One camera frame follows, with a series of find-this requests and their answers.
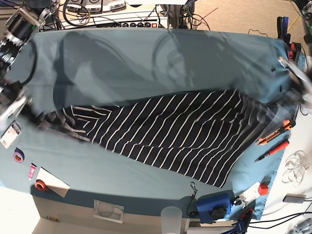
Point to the orange black utility knife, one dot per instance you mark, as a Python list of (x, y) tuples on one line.
[(286, 126)]

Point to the translucent plastic cup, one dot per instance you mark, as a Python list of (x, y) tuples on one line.
[(171, 218)]

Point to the silver carabiner with cord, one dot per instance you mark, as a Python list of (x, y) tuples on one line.
[(192, 214)]

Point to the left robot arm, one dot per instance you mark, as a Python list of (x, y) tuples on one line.
[(305, 11)]

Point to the orange black clamp tool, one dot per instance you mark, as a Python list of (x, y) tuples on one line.
[(295, 52)]

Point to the printed diagram paper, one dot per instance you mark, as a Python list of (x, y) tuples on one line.
[(108, 211)]

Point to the purple tape roll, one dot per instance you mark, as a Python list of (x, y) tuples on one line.
[(18, 155)]

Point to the blue handled spring clamp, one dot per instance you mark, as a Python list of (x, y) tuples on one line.
[(282, 29)]

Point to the navy white striped t-shirt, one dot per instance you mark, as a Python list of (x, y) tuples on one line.
[(198, 134)]

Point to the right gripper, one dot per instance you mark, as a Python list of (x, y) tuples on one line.
[(12, 102)]

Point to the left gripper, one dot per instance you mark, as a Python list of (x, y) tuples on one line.
[(297, 80)]

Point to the bundle of white zip ties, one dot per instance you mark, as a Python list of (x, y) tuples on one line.
[(296, 166)]

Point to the white power strip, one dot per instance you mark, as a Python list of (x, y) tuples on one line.
[(118, 18)]

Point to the white paper sheet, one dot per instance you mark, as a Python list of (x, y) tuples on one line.
[(53, 183)]

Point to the blue clamp with knob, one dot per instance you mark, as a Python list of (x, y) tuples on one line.
[(214, 208)]

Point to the teal table cloth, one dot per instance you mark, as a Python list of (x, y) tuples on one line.
[(119, 66)]

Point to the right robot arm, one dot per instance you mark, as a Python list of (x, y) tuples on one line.
[(29, 18)]

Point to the orange black screwdriver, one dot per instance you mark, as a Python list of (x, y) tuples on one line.
[(273, 150)]

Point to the grey flat adapter box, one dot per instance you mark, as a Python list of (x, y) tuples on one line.
[(291, 198)]

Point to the small red cube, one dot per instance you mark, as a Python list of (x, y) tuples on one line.
[(263, 189)]

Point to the orange tape roll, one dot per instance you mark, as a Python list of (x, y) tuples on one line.
[(40, 185)]

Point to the blue red bar clamp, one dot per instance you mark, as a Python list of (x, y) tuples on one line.
[(240, 227)]

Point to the pink glue tube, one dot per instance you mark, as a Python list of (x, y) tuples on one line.
[(31, 171)]

